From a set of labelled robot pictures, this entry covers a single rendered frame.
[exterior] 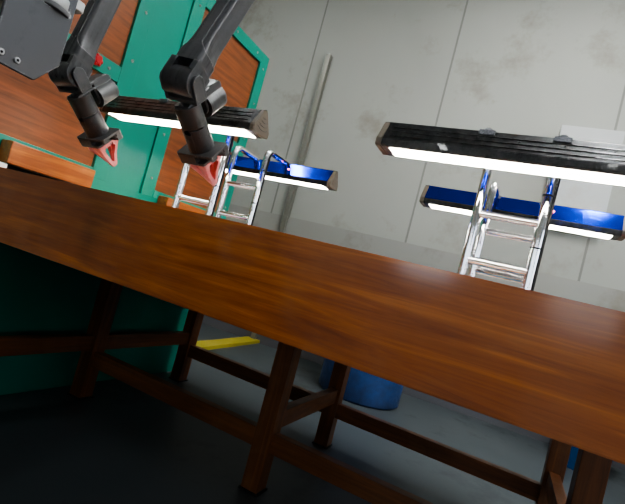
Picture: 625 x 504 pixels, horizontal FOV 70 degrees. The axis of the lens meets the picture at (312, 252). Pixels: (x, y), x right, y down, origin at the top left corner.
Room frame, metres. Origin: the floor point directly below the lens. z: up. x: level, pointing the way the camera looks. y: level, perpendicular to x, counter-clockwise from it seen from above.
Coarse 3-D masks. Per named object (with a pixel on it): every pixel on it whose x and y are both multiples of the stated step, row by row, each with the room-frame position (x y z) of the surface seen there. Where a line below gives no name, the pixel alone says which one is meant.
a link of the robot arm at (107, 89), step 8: (72, 72) 1.04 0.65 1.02; (80, 72) 1.05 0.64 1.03; (80, 80) 1.06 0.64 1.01; (88, 80) 1.08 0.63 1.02; (96, 80) 1.11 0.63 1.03; (104, 80) 1.14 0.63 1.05; (112, 80) 1.16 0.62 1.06; (64, 88) 1.09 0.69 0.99; (72, 88) 1.08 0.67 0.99; (80, 88) 1.06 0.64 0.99; (88, 88) 1.08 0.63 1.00; (96, 88) 1.12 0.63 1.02; (104, 88) 1.14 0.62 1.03; (112, 88) 1.15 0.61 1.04; (104, 96) 1.14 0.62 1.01; (112, 96) 1.16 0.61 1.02; (104, 104) 1.15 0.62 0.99
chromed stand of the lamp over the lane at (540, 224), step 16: (480, 192) 1.12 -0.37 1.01; (544, 192) 1.07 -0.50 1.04; (480, 208) 1.12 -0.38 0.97; (544, 208) 1.06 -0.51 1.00; (528, 224) 1.07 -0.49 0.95; (544, 224) 1.05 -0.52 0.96; (544, 240) 1.06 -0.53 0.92; (464, 256) 1.12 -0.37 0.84; (528, 256) 1.07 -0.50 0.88; (464, 272) 1.12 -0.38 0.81; (512, 272) 1.08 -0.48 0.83; (528, 272) 1.06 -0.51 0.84; (528, 288) 1.05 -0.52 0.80
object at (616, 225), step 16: (432, 192) 1.56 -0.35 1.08; (448, 192) 1.54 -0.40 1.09; (464, 192) 1.53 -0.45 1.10; (464, 208) 1.49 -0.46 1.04; (496, 208) 1.45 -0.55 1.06; (512, 208) 1.44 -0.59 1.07; (528, 208) 1.42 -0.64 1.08; (560, 208) 1.40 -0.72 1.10; (576, 208) 1.39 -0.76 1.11; (560, 224) 1.37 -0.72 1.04; (576, 224) 1.35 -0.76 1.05; (592, 224) 1.34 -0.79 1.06; (608, 224) 1.32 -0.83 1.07; (624, 224) 1.31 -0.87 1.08
